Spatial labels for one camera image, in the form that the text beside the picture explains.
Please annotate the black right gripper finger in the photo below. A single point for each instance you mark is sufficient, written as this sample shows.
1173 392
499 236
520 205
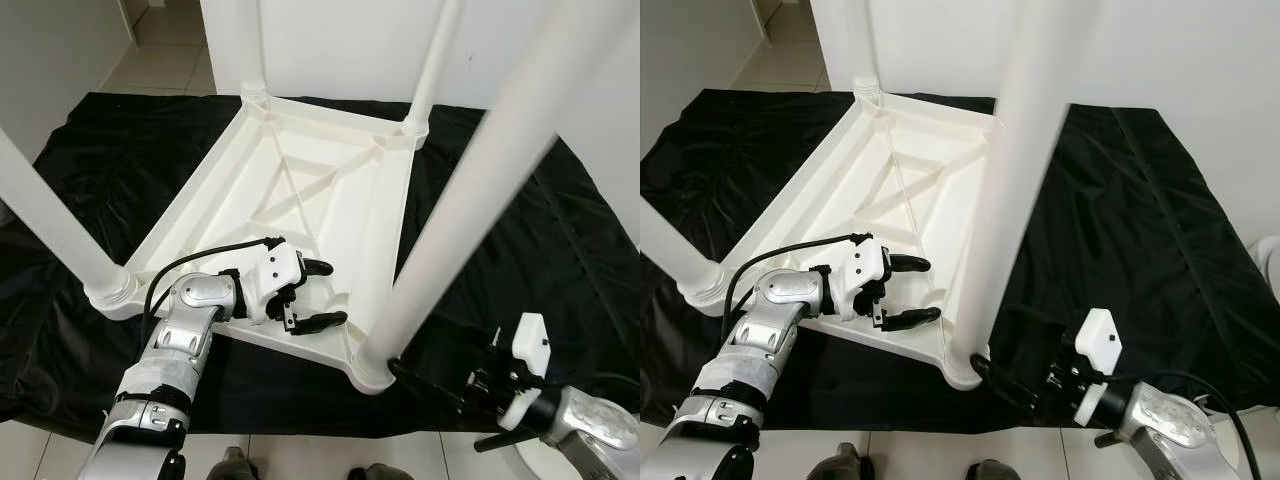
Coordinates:
1005 386
468 340
1042 330
430 386

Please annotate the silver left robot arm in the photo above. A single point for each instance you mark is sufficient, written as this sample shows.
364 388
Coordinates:
185 320
770 300

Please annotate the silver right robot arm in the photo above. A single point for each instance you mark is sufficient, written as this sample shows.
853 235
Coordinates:
1170 420
590 420

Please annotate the grey robot right leg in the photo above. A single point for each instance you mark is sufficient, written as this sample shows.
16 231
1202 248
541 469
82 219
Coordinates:
375 472
990 470

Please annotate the grey robot leg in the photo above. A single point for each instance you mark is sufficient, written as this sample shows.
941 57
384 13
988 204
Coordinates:
235 465
840 465
990 470
375 472

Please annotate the grey robot left leg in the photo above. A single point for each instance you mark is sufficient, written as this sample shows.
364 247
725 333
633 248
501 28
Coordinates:
840 465
235 465

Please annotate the black cloth table cover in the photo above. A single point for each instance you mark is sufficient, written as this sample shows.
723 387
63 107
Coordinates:
100 150
1150 200

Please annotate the white floor fan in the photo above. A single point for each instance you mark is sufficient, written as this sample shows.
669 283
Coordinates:
1268 250

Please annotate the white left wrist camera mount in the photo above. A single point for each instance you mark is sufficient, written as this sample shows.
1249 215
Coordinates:
860 270
270 275

